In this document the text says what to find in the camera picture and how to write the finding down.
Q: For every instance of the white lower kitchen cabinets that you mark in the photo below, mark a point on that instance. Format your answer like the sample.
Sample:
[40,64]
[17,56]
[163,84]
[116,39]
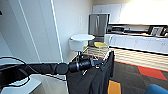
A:
[140,42]

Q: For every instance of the white clothes hanger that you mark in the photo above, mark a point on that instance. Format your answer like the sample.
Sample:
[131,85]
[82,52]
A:
[109,50]

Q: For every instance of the black microwave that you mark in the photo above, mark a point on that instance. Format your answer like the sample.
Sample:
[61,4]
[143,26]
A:
[117,29]

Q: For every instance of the stainless steel fridge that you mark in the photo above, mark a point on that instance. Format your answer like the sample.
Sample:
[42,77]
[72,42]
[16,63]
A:
[99,25]

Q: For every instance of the dark coffee machine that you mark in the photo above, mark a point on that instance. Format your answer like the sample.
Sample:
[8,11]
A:
[155,31]

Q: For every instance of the black garment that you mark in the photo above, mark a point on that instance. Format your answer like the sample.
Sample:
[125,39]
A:
[93,80]

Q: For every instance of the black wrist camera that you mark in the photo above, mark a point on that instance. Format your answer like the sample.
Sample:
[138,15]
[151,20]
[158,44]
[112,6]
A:
[80,57]

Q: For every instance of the white wardrobe door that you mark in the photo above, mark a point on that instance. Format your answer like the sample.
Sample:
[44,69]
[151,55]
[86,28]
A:
[56,33]

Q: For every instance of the white round table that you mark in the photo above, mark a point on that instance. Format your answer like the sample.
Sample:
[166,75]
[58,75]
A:
[82,37]

